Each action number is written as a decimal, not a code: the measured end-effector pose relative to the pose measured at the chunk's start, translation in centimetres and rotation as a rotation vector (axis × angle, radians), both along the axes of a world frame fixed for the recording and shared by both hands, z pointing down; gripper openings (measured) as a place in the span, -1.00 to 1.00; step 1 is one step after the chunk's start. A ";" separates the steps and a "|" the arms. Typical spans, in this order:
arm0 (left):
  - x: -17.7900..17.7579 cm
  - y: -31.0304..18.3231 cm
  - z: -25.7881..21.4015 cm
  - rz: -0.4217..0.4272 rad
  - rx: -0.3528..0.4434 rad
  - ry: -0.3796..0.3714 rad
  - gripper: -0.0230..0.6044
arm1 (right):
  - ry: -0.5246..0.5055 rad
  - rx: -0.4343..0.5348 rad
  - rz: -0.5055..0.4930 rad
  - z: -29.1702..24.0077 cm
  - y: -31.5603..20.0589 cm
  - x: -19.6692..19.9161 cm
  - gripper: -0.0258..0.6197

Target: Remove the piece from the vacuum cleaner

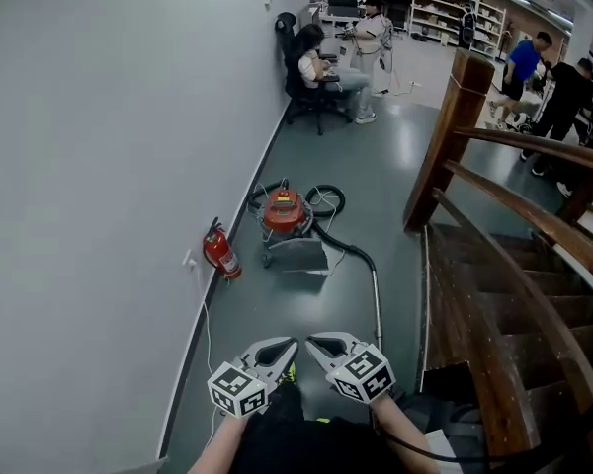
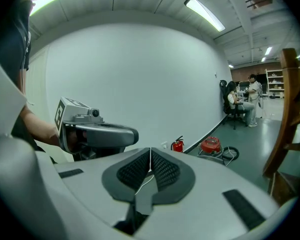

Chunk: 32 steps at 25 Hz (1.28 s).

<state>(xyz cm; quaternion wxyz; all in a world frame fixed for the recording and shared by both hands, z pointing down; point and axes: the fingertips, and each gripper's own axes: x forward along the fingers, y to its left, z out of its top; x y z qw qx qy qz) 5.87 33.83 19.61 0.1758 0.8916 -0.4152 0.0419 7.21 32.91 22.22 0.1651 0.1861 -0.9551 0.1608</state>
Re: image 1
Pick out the white shelving unit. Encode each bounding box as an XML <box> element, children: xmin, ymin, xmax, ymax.
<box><xmin>407</xmin><ymin>0</ymin><xmax>508</xmax><ymax>59</ymax></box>

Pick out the person's right forearm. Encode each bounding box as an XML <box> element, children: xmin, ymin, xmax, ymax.
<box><xmin>369</xmin><ymin>393</ymin><xmax>442</xmax><ymax>474</ymax></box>

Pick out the metal vacuum tube piece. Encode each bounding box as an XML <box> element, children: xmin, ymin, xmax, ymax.
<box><xmin>371</xmin><ymin>268</ymin><xmax>383</xmax><ymax>351</ymax></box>

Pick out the red vacuum cleaner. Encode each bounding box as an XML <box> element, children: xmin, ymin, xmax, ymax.
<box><xmin>259</xmin><ymin>187</ymin><xmax>330</xmax><ymax>276</ymax></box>

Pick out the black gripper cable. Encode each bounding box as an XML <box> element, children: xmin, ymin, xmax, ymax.
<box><xmin>370</xmin><ymin>410</ymin><xmax>480</xmax><ymax>464</ymax></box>

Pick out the white vacuum power cable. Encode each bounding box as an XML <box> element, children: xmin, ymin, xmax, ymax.
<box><xmin>304</xmin><ymin>187</ymin><xmax>348</xmax><ymax>277</ymax></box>

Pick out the red fire extinguisher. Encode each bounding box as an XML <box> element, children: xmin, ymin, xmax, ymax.
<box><xmin>202</xmin><ymin>216</ymin><xmax>243</xmax><ymax>282</ymax></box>

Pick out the wooden staircase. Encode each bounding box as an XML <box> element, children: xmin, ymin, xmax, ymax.
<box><xmin>418</xmin><ymin>222</ymin><xmax>593</xmax><ymax>474</ymax></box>

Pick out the black vacuum hose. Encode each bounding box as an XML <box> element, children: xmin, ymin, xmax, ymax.
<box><xmin>246</xmin><ymin>178</ymin><xmax>378</xmax><ymax>274</ymax></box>

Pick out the white desk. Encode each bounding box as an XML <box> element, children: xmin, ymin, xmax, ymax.
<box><xmin>317</xmin><ymin>12</ymin><xmax>368</xmax><ymax>34</ymax></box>

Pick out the black computer monitor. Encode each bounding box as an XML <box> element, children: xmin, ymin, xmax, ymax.
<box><xmin>326</xmin><ymin>0</ymin><xmax>361</xmax><ymax>19</ymax></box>

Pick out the wooden stair railing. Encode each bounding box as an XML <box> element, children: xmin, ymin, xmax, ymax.
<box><xmin>402</xmin><ymin>46</ymin><xmax>593</xmax><ymax>474</ymax></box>

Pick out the person's left forearm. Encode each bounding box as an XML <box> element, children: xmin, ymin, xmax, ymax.
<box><xmin>186</xmin><ymin>411</ymin><xmax>258</xmax><ymax>474</ymax></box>

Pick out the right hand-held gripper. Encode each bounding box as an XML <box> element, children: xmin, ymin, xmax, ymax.
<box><xmin>303</xmin><ymin>332</ymin><xmax>395</xmax><ymax>405</ymax></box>

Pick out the person's black clothing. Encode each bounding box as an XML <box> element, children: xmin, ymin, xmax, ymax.
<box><xmin>229</xmin><ymin>381</ymin><xmax>382</xmax><ymax>474</ymax></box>

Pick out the black standing device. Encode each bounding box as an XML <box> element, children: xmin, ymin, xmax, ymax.
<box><xmin>458</xmin><ymin>9</ymin><xmax>478</xmax><ymax>49</ymax></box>

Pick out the thin white wall cable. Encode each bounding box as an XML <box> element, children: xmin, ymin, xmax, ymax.
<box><xmin>196</xmin><ymin>263</ymin><xmax>220</xmax><ymax>446</ymax></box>

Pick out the black office chair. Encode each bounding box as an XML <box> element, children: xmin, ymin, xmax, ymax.
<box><xmin>275</xmin><ymin>11</ymin><xmax>354</xmax><ymax>136</ymax></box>

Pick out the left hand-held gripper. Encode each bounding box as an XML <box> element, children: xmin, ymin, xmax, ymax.
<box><xmin>207</xmin><ymin>335</ymin><xmax>300</xmax><ymax>421</ymax></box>

